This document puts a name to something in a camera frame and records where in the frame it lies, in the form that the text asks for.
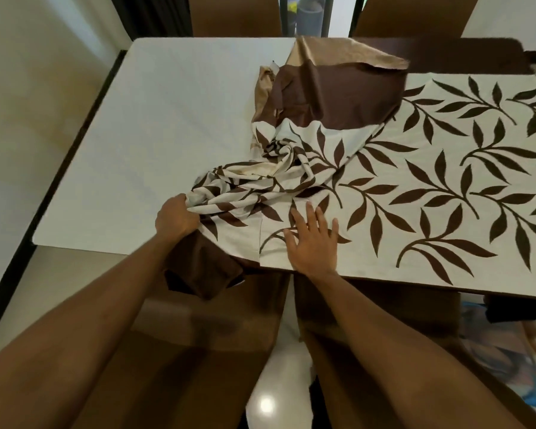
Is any person's right hand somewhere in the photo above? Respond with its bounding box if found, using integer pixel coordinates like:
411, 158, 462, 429
283, 201, 340, 278

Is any person's left hand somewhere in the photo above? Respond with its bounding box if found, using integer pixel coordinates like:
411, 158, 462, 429
155, 193, 202, 241

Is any cream brown leaf print cloth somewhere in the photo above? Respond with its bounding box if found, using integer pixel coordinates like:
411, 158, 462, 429
163, 35, 536, 324

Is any person's left forearm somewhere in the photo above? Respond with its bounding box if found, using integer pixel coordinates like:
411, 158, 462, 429
0, 232, 197, 429

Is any person's right forearm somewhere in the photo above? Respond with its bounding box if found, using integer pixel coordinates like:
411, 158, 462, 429
294, 270, 534, 429

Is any brown chair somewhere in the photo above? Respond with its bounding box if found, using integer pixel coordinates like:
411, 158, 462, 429
69, 259, 292, 429
188, 0, 283, 39
293, 274, 536, 429
352, 0, 481, 39

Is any grey pot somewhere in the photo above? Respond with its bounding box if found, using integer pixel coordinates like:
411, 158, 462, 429
297, 0, 323, 37

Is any dark curtain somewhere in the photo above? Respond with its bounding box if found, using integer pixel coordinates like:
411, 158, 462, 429
109, 0, 193, 39

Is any blue patterned fabric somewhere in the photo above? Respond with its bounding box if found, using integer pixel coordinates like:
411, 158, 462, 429
459, 301, 536, 409

